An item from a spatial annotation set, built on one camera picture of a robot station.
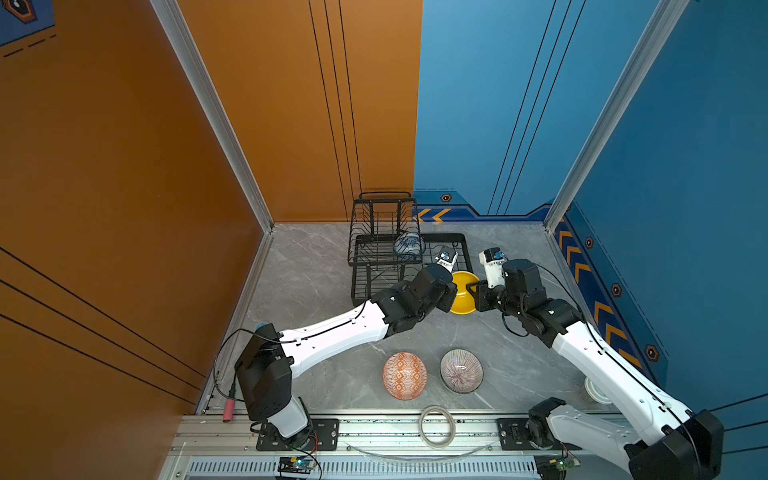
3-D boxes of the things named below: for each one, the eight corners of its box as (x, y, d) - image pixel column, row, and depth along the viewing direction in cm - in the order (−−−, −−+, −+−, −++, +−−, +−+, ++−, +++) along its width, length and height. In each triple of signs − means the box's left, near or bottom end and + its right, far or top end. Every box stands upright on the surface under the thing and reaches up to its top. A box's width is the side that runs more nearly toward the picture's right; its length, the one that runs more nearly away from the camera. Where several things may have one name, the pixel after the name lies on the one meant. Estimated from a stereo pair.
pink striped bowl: (440, 395, 81) (443, 389, 76) (436, 356, 88) (439, 348, 83) (481, 395, 81) (486, 389, 76) (474, 356, 88) (479, 348, 83)
